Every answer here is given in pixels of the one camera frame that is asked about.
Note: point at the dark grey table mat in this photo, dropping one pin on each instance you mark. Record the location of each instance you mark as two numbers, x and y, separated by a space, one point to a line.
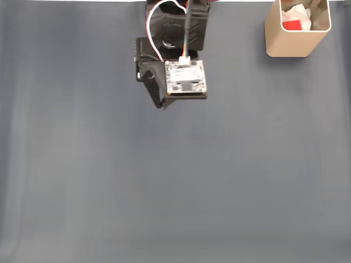
192 178

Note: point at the camera circuit board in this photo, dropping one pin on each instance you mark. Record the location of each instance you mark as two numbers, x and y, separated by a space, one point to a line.
185 78

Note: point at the beige rounded box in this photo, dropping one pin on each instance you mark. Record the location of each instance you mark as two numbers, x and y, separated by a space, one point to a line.
290 42

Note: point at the white crumpled tissue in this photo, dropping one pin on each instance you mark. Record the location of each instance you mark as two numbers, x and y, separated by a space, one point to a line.
297 12

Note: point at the red cube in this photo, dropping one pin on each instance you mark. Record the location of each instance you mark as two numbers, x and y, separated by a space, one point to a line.
292 25

